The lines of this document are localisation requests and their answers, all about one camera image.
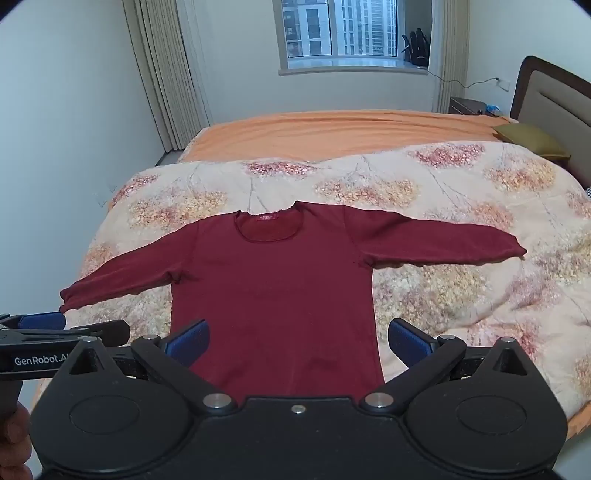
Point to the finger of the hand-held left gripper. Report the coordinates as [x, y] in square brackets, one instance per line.
[41, 321]
[108, 332]

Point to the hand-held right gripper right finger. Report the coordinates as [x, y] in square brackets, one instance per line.
[406, 340]

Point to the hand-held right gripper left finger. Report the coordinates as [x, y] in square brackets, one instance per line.
[190, 342]

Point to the dark red long-sleeved shirt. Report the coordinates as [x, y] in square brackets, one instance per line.
[277, 300]

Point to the person's left hand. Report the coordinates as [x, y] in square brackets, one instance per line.
[14, 438]

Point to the floral quilt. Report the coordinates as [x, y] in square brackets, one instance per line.
[461, 194]

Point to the orange bed sheet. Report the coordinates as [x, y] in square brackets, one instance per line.
[323, 134]

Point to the olive green pillow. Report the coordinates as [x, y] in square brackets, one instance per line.
[531, 138]

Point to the brown nightstand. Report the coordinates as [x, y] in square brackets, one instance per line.
[466, 106]

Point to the small blue item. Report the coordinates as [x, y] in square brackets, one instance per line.
[492, 109]

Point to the beige pleated curtain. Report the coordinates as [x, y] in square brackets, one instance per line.
[166, 69]
[450, 46]

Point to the padded bed headboard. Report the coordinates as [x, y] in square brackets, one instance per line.
[558, 106]

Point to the black backpack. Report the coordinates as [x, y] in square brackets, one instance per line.
[418, 48]

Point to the window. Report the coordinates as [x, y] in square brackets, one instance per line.
[351, 27]

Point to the white wall socket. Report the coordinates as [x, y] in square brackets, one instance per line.
[502, 84]

